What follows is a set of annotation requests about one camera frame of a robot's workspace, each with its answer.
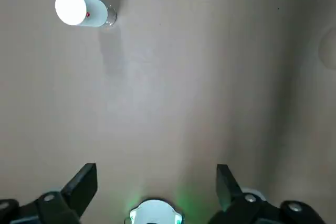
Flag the white oil pot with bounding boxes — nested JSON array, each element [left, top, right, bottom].
[[54, 0, 118, 28]]

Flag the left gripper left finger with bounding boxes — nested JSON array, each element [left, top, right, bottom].
[[0, 163, 98, 224]]

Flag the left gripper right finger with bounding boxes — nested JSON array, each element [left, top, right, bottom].
[[208, 164, 328, 224]]

